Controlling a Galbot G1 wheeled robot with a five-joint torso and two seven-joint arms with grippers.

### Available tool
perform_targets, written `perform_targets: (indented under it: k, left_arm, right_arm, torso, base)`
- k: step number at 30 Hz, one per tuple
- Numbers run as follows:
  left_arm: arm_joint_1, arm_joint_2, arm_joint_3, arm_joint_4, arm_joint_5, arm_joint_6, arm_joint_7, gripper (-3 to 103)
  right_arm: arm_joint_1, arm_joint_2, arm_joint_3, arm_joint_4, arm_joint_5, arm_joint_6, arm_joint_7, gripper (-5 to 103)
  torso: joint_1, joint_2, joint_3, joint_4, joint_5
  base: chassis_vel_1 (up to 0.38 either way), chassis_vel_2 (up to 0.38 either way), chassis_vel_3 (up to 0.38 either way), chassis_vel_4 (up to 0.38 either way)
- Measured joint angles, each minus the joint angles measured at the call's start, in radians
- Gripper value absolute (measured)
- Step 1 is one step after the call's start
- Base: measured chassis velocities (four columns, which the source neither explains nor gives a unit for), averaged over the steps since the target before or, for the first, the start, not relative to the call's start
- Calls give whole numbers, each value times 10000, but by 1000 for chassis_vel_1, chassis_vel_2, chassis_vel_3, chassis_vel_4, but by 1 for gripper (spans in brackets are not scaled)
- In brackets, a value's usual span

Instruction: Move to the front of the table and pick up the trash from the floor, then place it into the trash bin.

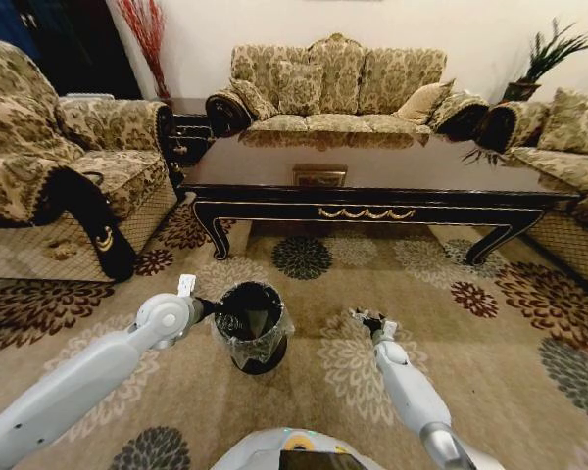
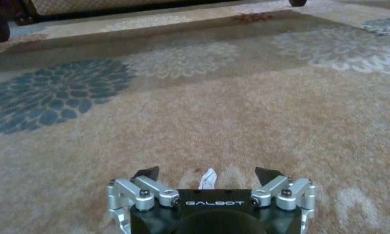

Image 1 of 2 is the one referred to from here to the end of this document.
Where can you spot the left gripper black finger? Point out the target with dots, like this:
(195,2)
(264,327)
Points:
(224,306)

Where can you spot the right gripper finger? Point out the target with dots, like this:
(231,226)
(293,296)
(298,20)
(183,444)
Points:
(357,313)
(376,315)

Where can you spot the black trash bin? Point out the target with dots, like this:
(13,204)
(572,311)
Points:
(252,333)

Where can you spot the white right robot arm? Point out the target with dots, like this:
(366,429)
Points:
(406,382)

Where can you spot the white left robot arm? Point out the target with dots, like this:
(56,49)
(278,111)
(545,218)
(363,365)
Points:
(93,362)

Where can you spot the floral patterned rug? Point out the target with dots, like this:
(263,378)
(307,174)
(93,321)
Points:
(323,396)

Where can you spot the gold ornate box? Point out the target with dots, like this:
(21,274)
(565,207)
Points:
(319,176)

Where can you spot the dark glossy coffee table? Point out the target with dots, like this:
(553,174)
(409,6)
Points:
(372,166)

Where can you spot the white robot front shell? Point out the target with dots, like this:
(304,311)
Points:
(274,450)

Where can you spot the dark wooden side table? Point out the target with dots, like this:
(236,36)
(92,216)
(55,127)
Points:
(188,127)

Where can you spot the plain beige cushion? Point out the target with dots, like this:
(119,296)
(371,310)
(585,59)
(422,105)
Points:
(424,103)

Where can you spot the square floral cushion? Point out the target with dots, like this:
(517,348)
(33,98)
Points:
(300,88)

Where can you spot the floral armchair, black arm covers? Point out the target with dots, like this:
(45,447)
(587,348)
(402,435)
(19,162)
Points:
(39,147)

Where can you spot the floral armchair with big cushion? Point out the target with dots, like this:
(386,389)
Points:
(558,166)

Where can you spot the floral three-seat sofa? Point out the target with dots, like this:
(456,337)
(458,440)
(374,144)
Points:
(343,78)

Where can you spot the red dried branches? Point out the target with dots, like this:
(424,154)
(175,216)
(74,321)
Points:
(147,44)

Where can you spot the large floral cushion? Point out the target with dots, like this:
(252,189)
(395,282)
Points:
(575,122)

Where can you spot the dark wooden door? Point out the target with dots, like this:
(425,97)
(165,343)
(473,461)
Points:
(68,44)

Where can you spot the green potted plant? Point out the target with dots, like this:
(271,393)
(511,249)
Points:
(544,54)

